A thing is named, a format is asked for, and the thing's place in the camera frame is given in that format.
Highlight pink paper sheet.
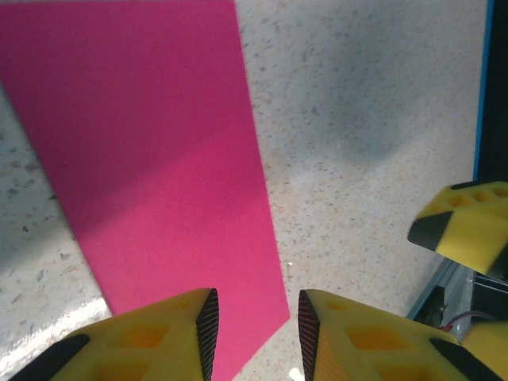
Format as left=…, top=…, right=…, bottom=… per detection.
left=0, top=0, right=293, bottom=381

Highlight aluminium side rail blue trim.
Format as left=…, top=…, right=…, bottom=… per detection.
left=471, top=0, right=497, bottom=183

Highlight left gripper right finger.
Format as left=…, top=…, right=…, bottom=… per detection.
left=297, top=288, right=507, bottom=381

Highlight aluminium mounting rail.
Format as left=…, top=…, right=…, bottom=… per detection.
left=404, top=253, right=477, bottom=330

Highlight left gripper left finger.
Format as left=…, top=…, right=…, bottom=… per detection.
left=7, top=287, right=220, bottom=381

